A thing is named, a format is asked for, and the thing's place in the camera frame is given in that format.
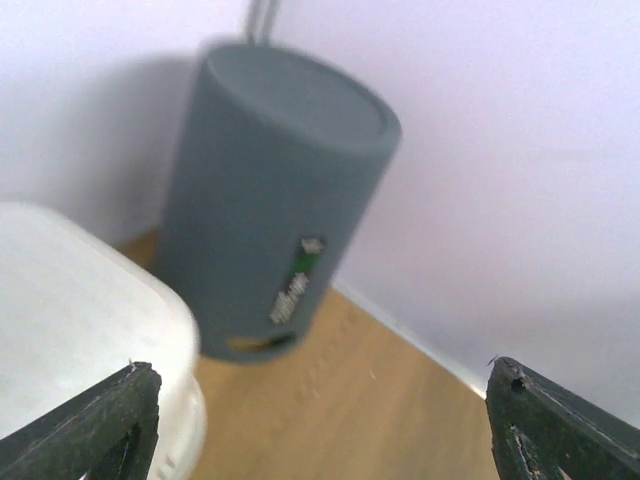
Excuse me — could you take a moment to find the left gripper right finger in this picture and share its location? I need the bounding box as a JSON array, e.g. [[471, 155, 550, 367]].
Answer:
[[485, 356, 639, 479]]

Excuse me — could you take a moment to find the dark grey round bin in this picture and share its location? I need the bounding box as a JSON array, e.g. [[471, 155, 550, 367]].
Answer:
[[152, 42, 402, 362]]

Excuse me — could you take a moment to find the right aluminium frame post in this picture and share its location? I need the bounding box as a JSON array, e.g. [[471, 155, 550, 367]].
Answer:
[[244, 0, 282, 45]]

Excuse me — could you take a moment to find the translucent white wash basin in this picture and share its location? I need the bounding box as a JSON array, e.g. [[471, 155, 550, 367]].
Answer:
[[1, 201, 206, 479]]

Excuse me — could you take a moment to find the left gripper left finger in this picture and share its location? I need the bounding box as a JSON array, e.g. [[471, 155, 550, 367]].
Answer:
[[1, 362, 161, 479]]

